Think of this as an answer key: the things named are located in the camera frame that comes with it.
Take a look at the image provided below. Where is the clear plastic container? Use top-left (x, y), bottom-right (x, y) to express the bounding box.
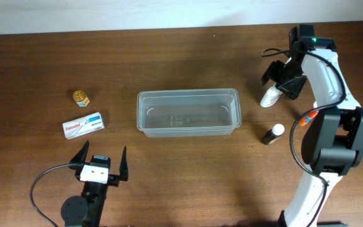
top-left (137, 88), bottom-right (242, 137)

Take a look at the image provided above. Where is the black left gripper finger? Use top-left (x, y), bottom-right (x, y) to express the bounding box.
top-left (69, 141), bottom-right (89, 164)
top-left (119, 146), bottom-right (129, 182)

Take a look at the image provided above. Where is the dark bottle white cap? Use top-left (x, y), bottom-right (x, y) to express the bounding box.
top-left (262, 124), bottom-right (285, 145)

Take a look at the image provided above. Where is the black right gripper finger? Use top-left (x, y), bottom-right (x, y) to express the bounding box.
top-left (261, 65), bottom-right (274, 86)
top-left (277, 77), bottom-right (305, 93)

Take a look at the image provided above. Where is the small gold-lidded jar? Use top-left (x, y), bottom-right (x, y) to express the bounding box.
top-left (72, 90), bottom-right (90, 107)

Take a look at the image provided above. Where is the orange tube white cap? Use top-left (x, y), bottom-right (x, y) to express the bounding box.
top-left (298, 111), bottom-right (318, 126)

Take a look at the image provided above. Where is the white Panadol medicine box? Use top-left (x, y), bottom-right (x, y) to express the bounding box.
top-left (62, 112), bottom-right (105, 139)

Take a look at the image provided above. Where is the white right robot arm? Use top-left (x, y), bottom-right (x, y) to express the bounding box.
top-left (260, 24), bottom-right (363, 226)

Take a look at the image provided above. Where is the white spray bottle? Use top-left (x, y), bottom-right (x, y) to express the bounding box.
top-left (260, 83), bottom-right (282, 108)

